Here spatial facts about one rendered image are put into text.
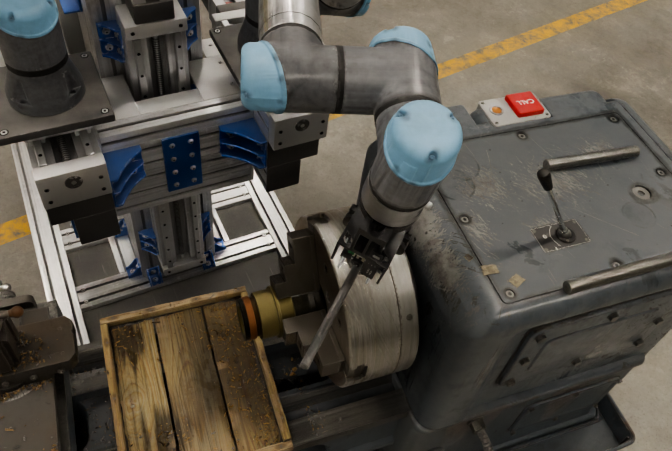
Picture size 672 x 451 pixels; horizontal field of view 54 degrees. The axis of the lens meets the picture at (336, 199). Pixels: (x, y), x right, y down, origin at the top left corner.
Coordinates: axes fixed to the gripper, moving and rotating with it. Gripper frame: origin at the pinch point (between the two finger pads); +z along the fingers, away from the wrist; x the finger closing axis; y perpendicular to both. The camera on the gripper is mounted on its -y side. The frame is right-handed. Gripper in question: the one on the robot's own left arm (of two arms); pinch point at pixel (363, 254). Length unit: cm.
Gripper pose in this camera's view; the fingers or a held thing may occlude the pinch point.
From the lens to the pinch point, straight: 96.2
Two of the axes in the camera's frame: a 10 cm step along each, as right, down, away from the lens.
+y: -4.5, 7.4, -5.0
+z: -1.7, 4.7, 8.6
